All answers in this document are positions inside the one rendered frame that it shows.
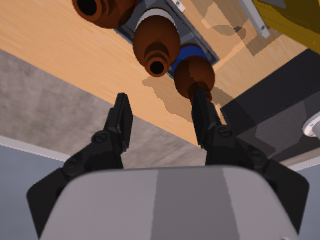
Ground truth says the yellow bottle crate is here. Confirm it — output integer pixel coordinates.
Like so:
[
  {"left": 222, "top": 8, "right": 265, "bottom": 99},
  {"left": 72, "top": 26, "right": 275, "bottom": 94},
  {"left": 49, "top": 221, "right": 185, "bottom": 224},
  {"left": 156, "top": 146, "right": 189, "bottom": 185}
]
[{"left": 252, "top": 0, "right": 320, "bottom": 42}]

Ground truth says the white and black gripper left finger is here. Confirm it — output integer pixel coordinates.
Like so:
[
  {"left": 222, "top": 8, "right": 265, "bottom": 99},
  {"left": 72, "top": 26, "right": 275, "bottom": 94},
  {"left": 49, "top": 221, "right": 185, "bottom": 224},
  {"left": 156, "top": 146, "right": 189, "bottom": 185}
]
[{"left": 26, "top": 93, "right": 133, "bottom": 240}]

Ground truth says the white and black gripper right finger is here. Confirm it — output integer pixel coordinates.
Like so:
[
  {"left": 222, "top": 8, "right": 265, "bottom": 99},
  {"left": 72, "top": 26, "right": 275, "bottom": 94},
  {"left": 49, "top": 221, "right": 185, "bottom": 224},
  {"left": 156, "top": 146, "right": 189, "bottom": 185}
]
[{"left": 191, "top": 88, "right": 310, "bottom": 236}]

